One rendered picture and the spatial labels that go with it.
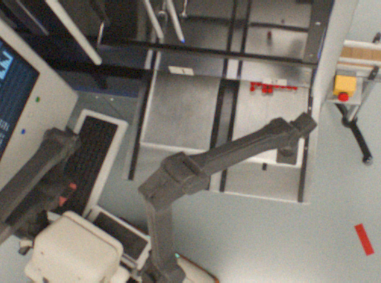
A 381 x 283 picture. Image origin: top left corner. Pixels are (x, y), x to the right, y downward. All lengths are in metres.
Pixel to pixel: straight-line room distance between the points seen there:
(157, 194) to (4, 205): 0.38
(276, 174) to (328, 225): 0.93
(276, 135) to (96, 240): 0.57
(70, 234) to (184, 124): 0.69
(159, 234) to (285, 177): 0.72
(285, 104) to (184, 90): 0.39
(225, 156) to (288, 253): 1.52
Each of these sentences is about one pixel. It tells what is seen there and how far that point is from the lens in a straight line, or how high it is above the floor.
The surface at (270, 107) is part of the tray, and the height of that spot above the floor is 0.88.
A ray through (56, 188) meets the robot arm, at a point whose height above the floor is 1.26.
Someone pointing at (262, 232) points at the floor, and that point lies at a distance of 2.84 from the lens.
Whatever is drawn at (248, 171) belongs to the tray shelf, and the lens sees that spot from 1.98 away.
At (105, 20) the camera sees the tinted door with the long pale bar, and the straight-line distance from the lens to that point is 1.72.
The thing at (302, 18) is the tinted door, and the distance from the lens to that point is 1.49.
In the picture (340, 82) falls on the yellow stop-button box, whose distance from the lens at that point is 1.93.
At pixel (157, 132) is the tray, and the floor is 0.88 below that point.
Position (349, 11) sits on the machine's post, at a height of 1.59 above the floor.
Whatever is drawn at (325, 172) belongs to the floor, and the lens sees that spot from 2.90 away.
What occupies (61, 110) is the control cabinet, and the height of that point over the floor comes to 0.90.
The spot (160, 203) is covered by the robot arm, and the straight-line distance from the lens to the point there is 1.28.
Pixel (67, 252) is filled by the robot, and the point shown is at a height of 1.38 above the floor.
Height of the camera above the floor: 2.83
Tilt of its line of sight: 73 degrees down
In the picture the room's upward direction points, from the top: 10 degrees counter-clockwise
